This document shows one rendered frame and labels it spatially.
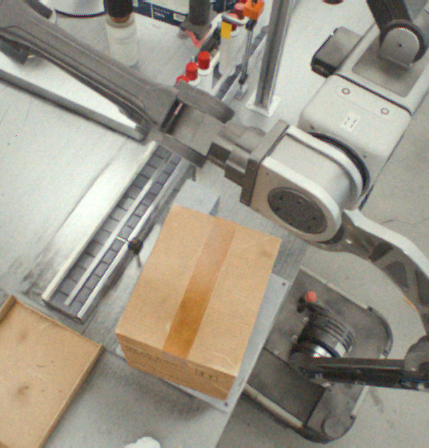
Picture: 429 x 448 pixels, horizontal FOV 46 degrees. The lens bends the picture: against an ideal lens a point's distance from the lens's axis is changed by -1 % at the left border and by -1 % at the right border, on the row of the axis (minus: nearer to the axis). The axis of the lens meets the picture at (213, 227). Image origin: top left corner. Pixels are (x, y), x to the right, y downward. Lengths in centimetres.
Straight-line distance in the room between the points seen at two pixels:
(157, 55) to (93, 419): 109
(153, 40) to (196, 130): 103
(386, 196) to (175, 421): 171
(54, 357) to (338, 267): 143
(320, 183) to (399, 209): 192
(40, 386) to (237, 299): 53
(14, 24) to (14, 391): 80
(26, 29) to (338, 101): 48
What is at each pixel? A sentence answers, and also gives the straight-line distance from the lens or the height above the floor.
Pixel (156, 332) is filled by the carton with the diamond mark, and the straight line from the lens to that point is 97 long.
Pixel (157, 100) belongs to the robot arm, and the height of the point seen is 147.
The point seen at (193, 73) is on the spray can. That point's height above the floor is 108.
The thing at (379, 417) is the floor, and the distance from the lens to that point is 220.
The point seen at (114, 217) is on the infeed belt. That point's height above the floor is 88.
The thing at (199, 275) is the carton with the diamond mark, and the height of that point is 112.
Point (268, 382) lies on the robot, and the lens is 187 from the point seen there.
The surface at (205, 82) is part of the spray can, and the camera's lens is 145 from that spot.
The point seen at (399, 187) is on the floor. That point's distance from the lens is 266.
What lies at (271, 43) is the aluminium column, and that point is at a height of 108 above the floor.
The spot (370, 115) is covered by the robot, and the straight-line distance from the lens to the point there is 74.
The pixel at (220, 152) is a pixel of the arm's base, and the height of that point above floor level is 147.
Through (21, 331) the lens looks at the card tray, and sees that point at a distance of 133.
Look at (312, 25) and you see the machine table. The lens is 196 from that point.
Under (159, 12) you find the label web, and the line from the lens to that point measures 175.
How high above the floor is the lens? 205
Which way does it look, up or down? 62 degrees down
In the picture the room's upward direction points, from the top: 7 degrees clockwise
